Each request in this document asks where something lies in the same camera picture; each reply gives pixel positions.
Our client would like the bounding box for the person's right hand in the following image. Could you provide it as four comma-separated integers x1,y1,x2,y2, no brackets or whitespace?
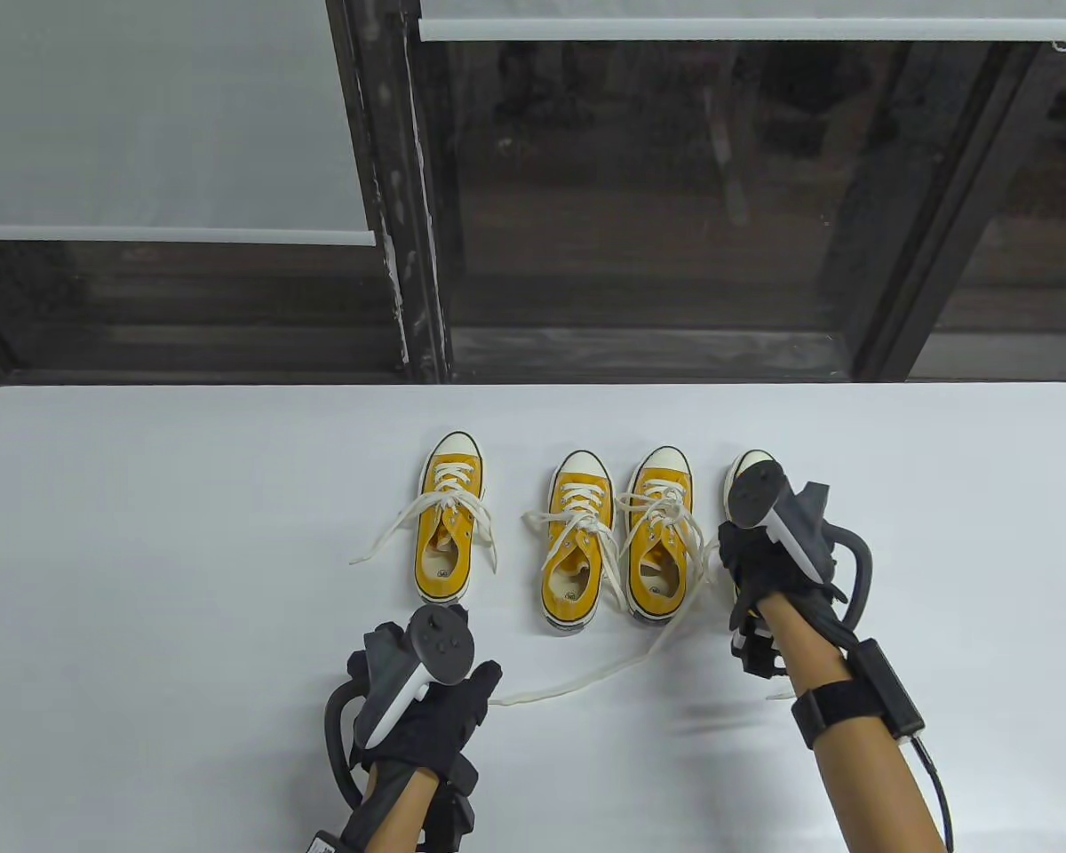
718,520,842,625

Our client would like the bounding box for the person's left hand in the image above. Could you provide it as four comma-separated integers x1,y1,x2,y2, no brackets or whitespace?
348,658,505,785

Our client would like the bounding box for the yellow canvas shoe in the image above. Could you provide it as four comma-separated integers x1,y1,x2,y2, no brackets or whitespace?
540,450,618,634
722,449,783,534
624,445,696,626
411,431,487,614

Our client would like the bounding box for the person's left forearm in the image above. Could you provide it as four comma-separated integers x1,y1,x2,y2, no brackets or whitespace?
342,769,441,853

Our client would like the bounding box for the person's right forearm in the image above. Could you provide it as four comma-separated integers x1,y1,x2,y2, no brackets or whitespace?
755,594,947,853

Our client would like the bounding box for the white roller blind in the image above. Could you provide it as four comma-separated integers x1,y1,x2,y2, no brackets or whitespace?
418,0,1066,43

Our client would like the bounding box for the grey roller blind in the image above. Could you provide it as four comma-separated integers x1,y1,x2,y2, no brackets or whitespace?
0,0,377,247

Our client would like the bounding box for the black wrist camera rig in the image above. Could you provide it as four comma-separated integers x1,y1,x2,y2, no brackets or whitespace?
728,604,796,681
422,755,481,841

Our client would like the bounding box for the black glove cable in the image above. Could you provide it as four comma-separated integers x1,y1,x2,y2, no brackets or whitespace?
324,680,374,809
822,522,956,853

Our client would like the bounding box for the black wrist strap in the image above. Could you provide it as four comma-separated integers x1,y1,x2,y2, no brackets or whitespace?
791,680,898,743

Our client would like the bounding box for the dark window frame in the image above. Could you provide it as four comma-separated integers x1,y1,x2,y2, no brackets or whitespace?
0,0,1066,385

